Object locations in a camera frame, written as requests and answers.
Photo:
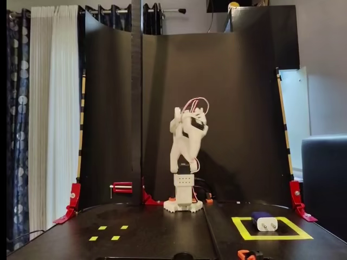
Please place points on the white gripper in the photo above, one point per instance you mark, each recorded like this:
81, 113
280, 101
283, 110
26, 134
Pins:
185, 147

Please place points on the blue charger block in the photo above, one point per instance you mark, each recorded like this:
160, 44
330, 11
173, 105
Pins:
267, 224

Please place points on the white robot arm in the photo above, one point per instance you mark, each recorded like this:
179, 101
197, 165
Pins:
184, 146

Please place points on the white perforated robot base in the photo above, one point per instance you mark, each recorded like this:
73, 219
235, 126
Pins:
173, 207

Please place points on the black corrugated backdrop board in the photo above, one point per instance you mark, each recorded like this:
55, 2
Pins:
230, 108

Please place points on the black corrugated vertical pole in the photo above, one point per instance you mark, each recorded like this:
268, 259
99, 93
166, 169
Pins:
137, 108

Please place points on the small orange clamp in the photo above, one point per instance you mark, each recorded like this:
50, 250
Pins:
172, 200
208, 200

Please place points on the yellow black striped strip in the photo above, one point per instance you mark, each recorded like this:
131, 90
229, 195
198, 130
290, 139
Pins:
82, 108
284, 130

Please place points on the white cabinet door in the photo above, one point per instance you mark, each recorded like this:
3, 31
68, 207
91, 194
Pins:
295, 113

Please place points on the red vise clamp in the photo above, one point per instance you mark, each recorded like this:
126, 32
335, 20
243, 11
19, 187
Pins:
122, 189

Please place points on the metal curtain rod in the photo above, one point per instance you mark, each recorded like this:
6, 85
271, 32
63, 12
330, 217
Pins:
170, 11

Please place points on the red corner clamp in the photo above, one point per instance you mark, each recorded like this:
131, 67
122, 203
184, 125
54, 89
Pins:
74, 195
295, 192

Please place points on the yellow ball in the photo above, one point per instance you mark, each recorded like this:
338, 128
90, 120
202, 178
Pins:
233, 5

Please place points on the black round knob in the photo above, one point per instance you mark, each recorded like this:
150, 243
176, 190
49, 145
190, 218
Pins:
184, 256

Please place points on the yellow tape square outline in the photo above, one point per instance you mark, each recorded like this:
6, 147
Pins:
271, 237

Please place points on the white sheer curtain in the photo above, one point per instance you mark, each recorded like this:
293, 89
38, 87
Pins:
54, 108

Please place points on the dark blue patterned curtain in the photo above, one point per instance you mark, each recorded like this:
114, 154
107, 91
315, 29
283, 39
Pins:
17, 108

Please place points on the red base bracket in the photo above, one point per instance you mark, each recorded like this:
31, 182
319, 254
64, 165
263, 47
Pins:
149, 199

